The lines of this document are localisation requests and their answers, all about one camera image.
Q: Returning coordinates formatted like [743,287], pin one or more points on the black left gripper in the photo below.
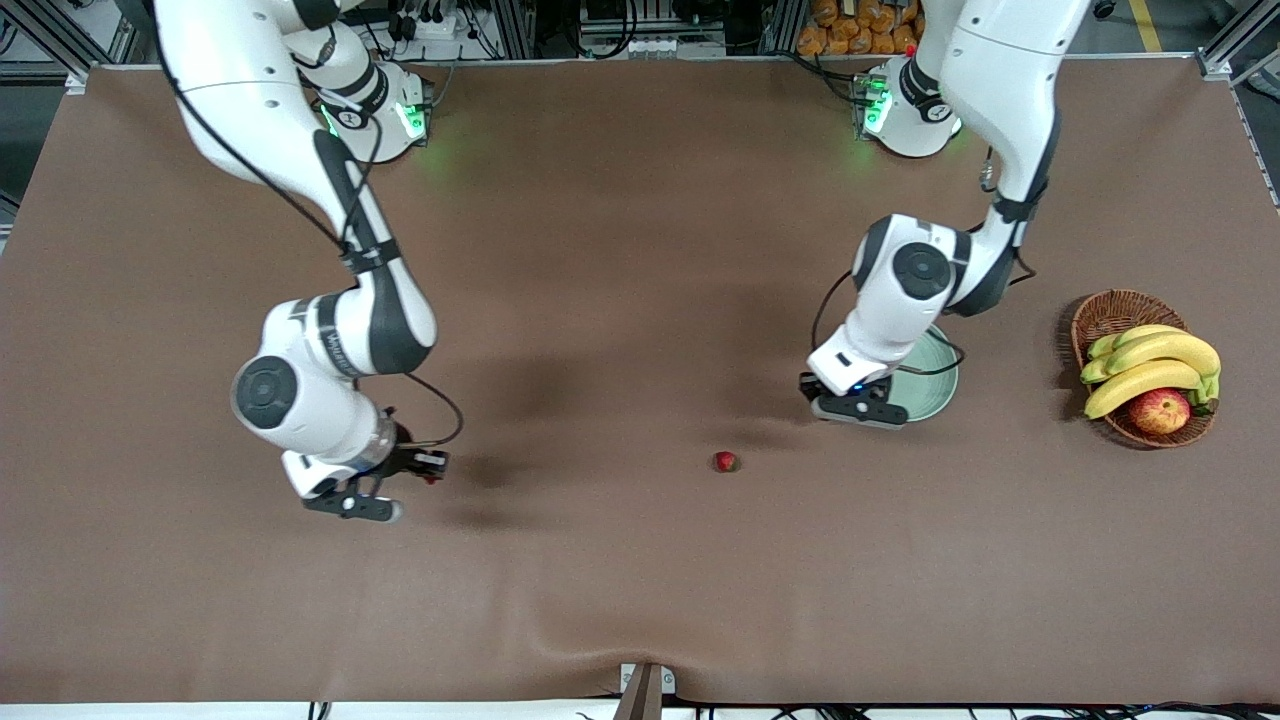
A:
[877,383]

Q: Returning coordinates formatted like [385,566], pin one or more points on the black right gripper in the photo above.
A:
[403,459]

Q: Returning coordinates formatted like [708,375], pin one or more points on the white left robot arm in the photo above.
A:
[1000,80]

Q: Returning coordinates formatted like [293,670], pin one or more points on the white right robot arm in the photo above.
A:
[250,90]

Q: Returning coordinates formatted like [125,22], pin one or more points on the pale green round plate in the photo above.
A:
[935,390]

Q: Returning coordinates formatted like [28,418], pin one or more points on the brown table cover mat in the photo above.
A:
[700,550]

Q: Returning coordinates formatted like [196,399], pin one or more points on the brown wicker basket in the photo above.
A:
[1110,315]

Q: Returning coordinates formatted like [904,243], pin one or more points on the small yellow-green banana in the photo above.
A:
[1125,336]

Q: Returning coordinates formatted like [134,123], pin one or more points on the plump yellow banana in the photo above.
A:
[1140,380]

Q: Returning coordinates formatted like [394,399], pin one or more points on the red yellow apple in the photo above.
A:
[1160,411]

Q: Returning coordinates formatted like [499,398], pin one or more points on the yellow banana bunch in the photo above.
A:
[1170,350]

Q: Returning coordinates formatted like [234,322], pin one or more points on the pile of orange buns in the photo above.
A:
[850,30]

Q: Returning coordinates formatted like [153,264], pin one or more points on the white terminal block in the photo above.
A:
[660,47]

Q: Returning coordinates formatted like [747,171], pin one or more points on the white power strip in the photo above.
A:
[435,28]

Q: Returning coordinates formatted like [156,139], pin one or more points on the grey metal clamp bracket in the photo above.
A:
[645,695]

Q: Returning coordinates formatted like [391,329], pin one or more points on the aluminium frame post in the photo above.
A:
[780,25]
[515,25]

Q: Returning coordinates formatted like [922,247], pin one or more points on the long aluminium frame rail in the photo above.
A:
[1215,62]

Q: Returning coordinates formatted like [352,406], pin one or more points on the aluminium rail with white bracket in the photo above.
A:
[72,82]

